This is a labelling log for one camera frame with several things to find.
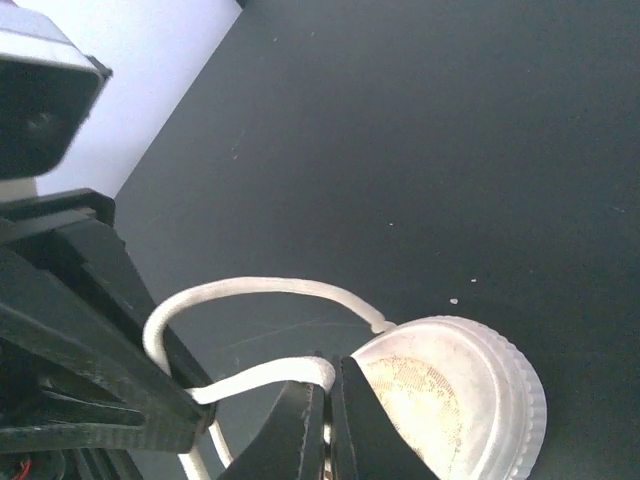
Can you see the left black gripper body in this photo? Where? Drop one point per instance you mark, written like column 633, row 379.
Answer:
column 28, row 225

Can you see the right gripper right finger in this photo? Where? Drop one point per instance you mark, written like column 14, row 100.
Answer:
column 363, row 442

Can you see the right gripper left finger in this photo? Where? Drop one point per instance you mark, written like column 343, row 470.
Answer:
column 290, row 443

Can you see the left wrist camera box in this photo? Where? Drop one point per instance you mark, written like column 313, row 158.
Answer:
column 48, row 89

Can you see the beige knit sneaker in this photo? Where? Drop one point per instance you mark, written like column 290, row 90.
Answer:
column 462, row 396

